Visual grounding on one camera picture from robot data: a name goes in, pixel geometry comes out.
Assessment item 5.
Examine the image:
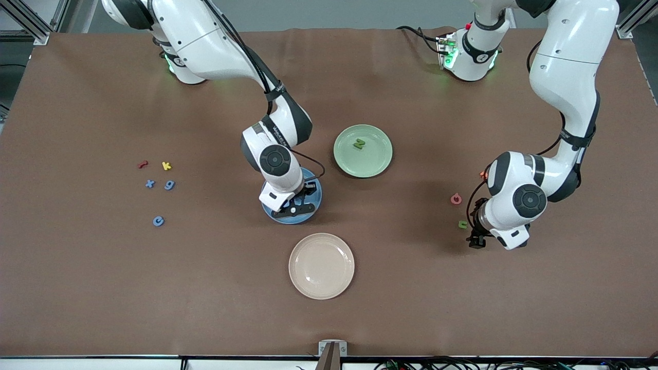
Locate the blue plate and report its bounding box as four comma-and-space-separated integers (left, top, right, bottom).
260, 167, 323, 225

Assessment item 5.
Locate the green plate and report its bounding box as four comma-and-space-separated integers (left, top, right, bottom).
333, 124, 393, 179

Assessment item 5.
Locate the beige plate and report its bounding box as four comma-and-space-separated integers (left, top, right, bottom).
288, 233, 355, 300

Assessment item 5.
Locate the grey base connector plate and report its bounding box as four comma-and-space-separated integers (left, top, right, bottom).
436, 32, 459, 70

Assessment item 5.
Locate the brown table mat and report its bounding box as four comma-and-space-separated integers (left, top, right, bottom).
0, 27, 658, 359

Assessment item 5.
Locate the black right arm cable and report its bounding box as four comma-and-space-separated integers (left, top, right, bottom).
203, 0, 326, 181

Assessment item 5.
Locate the tangled cable bundle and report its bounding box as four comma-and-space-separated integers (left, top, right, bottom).
374, 355, 658, 370

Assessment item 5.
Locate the grey metal bracket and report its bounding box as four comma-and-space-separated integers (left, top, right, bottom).
318, 340, 348, 357

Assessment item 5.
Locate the black base cable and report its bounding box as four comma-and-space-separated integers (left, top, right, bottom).
396, 25, 449, 55

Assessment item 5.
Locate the aluminium frame post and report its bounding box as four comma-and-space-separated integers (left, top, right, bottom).
0, 0, 72, 46
616, 0, 658, 40

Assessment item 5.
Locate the white table edge rail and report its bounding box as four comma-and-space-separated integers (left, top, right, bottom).
0, 356, 658, 370

